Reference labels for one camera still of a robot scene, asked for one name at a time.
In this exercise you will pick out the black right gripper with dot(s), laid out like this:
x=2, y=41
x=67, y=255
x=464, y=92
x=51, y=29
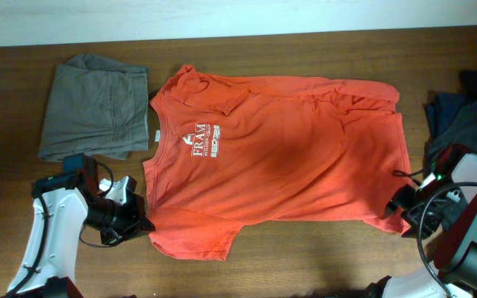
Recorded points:
x=402, y=199

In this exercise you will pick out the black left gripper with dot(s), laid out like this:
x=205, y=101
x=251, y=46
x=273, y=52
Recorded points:
x=138, y=223

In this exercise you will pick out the orange t-shirt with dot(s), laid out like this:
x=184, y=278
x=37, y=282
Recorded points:
x=239, y=151

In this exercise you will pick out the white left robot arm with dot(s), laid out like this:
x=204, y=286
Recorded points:
x=64, y=205

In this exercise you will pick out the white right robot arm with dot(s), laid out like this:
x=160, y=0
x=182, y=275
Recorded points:
x=449, y=255

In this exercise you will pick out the dark blue clothes pile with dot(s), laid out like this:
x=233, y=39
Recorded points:
x=452, y=118

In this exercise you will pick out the folded grey pants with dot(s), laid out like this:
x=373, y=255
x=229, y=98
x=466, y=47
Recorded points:
x=97, y=106

